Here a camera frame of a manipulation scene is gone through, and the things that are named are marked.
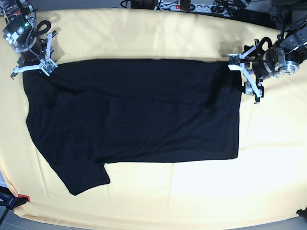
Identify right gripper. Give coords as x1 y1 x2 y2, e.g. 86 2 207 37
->
10 30 57 79

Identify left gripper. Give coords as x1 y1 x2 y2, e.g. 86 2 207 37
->
241 39 265 104

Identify black T-shirt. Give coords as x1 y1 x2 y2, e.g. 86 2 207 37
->
23 59 242 196

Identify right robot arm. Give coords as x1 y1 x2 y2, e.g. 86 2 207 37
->
0 0 58 79

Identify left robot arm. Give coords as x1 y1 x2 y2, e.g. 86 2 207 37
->
239 17 307 104

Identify black box behind table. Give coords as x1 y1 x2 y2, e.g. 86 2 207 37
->
236 9 271 27

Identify white power strip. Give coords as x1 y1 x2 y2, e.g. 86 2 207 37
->
155 1 215 13

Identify yellow table cloth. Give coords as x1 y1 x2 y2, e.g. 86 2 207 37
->
0 9 307 230

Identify black clamp right corner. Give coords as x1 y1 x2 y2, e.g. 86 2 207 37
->
296 208 307 221

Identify red blue table clamp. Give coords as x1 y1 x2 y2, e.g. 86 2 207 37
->
0 186 30 210

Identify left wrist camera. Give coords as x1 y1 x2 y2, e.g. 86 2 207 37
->
228 53 241 71

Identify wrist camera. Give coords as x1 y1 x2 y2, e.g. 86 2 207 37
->
228 53 241 71
40 58 58 76

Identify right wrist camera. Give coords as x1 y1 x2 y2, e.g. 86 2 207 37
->
40 58 58 76

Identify tangled black cables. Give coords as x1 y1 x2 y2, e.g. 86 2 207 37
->
211 0 245 16

